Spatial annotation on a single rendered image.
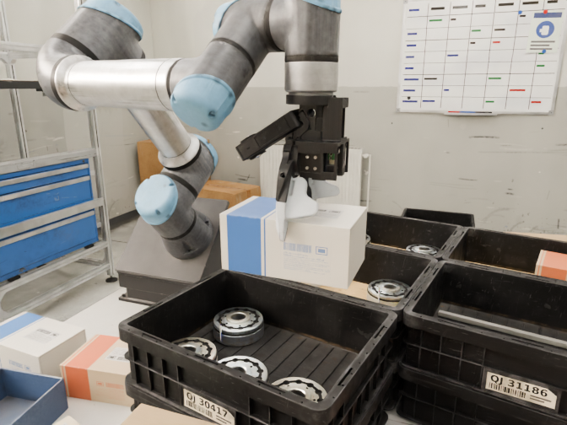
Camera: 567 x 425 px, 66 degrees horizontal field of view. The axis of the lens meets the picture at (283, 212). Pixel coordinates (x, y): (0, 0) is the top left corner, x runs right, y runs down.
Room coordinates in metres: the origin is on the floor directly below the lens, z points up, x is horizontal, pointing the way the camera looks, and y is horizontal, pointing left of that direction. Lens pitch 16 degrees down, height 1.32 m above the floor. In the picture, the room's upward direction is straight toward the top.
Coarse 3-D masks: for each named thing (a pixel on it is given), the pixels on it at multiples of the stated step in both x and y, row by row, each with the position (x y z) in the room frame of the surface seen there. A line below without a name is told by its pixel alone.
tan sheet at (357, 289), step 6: (354, 282) 1.04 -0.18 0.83; (360, 282) 1.04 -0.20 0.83; (324, 288) 1.01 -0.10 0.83; (330, 288) 1.01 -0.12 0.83; (336, 288) 1.01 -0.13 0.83; (342, 288) 1.01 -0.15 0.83; (348, 288) 1.01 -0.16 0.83; (354, 288) 1.01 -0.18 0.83; (360, 288) 1.01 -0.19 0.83; (366, 288) 1.01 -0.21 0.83; (348, 294) 0.97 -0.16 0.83; (354, 294) 0.97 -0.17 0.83; (360, 294) 0.97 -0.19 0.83; (366, 294) 0.97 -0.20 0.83
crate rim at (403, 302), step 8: (368, 248) 1.04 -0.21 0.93; (376, 248) 1.03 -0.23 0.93; (384, 248) 1.03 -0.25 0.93; (408, 256) 0.98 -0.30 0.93; (416, 256) 0.97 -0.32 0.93; (424, 256) 0.97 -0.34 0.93; (432, 264) 0.93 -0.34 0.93; (424, 272) 0.89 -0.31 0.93; (280, 280) 0.84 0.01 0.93; (288, 280) 0.84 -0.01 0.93; (416, 280) 0.84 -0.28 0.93; (312, 288) 0.80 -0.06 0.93; (320, 288) 0.80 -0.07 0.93; (416, 288) 0.80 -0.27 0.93; (344, 296) 0.77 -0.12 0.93; (352, 296) 0.77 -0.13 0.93; (408, 296) 0.77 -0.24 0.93; (376, 304) 0.73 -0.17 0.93; (384, 304) 0.73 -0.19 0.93; (400, 304) 0.73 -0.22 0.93; (400, 312) 0.71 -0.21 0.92; (400, 320) 0.72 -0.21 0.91
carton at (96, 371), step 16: (96, 336) 0.87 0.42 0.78; (112, 336) 0.87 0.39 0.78; (80, 352) 0.81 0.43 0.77; (96, 352) 0.81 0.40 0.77; (112, 352) 0.81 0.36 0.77; (64, 368) 0.77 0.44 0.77; (80, 368) 0.76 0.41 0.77; (96, 368) 0.76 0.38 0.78; (112, 368) 0.76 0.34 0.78; (128, 368) 0.76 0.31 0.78; (80, 384) 0.76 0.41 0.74; (96, 384) 0.75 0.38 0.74; (112, 384) 0.74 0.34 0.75; (96, 400) 0.75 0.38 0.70; (112, 400) 0.75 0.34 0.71; (128, 400) 0.74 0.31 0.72
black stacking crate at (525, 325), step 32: (448, 288) 0.93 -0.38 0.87; (480, 288) 0.90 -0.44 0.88; (512, 288) 0.86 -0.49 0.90; (544, 288) 0.83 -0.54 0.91; (448, 320) 0.85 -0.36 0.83; (512, 320) 0.85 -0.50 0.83; (544, 320) 0.83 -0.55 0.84; (416, 352) 0.70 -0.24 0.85; (448, 352) 0.67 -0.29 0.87; (480, 352) 0.64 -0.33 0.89; (480, 384) 0.64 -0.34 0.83; (544, 384) 0.59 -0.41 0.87
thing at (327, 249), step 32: (224, 224) 0.63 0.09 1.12; (256, 224) 0.61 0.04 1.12; (288, 224) 0.59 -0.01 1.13; (320, 224) 0.58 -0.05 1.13; (352, 224) 0.58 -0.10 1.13; (224, 256) 0.63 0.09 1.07; (256, 256) 0.61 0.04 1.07; (288, 256) 0.59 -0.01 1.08; (320, 256) 0.58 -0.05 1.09; (352, 256) 0.58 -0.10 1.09
